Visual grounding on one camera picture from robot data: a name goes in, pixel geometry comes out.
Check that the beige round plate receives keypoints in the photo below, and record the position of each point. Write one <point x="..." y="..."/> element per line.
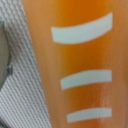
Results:
<point x="6" y="68"/>

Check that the woven beige placemat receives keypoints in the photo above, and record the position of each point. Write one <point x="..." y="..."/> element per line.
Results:
<point x="22" y="101"/>

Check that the yellow toy bread loaf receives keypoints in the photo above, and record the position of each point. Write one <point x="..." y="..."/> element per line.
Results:
<point x="81" y="48"/>

